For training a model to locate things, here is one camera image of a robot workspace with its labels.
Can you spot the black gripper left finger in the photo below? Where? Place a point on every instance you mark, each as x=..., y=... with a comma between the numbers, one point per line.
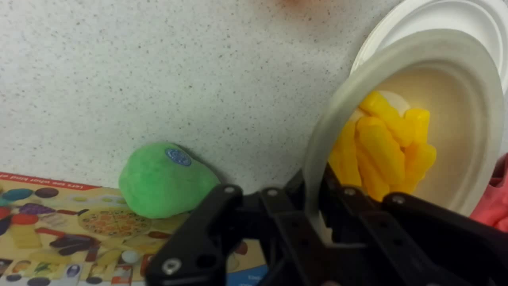
x=198, y=252

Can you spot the yellow toy fries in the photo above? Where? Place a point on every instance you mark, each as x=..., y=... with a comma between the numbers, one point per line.
x=385, y=146

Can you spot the coral pink cloth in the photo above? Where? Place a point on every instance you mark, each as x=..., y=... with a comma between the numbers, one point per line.
x=493, y=208

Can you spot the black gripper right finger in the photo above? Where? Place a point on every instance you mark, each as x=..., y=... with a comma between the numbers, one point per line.
x=415, y=241

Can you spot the large white paper plate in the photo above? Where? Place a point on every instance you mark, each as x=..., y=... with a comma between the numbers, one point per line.
x=483, y=19

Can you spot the green plush toy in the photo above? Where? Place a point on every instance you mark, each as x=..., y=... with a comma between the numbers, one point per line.
x=161, y=179

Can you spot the play food set box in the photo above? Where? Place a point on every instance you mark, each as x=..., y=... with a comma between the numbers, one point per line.
x=71, y=233

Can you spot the cream plate with fries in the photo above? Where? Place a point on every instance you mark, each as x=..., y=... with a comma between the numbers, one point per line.
x=453, y=76

